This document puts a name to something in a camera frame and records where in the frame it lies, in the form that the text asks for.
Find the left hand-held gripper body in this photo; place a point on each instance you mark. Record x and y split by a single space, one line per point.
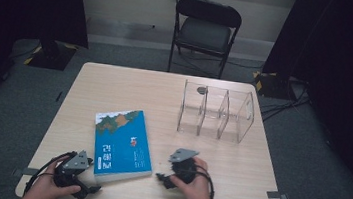
70 171

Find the dark curtain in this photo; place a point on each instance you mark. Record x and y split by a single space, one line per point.
13 10
346 65

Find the person's right hand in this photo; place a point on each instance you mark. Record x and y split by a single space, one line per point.
199 189

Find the round dark table grommet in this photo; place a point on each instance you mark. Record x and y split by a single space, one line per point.
201 90

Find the blue paperback book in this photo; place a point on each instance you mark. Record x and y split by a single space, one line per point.
122 147

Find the grey tape strip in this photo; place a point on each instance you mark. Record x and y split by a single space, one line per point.
27 172
277 195

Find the black stand base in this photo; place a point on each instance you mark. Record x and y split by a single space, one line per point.
52 56
271 85

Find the person's left hand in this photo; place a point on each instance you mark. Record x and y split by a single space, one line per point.
45 190

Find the clear acrylic book rack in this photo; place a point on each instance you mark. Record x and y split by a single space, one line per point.
212 117

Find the black tape strip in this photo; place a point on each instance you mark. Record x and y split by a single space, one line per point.
59 96

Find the black folding chair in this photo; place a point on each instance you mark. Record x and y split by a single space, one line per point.
205 32

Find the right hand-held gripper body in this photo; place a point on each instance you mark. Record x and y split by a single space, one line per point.
183 167

